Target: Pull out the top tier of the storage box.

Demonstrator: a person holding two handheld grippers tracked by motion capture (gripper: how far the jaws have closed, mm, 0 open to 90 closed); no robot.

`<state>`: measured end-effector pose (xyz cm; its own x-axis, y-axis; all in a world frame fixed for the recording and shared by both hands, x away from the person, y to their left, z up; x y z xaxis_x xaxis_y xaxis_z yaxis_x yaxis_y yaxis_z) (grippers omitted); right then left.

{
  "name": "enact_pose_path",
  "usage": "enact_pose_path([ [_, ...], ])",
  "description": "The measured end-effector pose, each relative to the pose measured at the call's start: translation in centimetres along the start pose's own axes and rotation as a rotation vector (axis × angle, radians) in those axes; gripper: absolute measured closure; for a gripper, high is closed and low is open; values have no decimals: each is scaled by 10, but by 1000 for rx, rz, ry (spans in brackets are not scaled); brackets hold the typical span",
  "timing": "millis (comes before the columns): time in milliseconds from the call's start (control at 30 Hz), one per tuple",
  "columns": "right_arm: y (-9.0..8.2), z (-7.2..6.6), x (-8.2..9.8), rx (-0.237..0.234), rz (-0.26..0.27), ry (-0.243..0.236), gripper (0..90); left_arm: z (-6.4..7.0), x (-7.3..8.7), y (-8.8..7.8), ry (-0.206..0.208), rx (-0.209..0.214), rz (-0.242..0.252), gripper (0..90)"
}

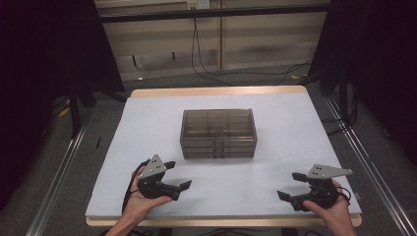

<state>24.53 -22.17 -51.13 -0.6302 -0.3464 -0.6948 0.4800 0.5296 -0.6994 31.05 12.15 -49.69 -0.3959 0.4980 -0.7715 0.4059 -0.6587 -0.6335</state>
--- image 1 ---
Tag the small black floor piece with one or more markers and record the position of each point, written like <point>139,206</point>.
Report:
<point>98,142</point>

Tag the black curtain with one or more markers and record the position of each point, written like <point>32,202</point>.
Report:
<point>42,82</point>
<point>383,65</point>

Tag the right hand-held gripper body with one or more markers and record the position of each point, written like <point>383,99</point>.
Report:
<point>323,191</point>

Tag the white table mat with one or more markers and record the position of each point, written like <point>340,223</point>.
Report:
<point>229,183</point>

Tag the metal floor rail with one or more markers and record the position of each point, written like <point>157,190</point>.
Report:
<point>370,170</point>
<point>55,183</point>

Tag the person's right hand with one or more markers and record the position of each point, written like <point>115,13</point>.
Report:
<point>331,214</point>

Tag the transparent brown drawer organizer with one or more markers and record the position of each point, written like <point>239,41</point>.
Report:
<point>218,131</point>

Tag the white wall socket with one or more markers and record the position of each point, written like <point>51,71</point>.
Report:
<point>197,4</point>

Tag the person's left hand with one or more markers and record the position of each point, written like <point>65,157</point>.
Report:
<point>141,206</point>

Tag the black metal stand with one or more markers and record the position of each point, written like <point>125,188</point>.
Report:
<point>334,85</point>
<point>75,111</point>

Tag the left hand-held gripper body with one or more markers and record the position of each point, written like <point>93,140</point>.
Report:
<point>151,183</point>

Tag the wooden table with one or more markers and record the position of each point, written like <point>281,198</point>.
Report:
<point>216,90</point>

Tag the black horizontal bar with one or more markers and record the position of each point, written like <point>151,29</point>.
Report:
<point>213,13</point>

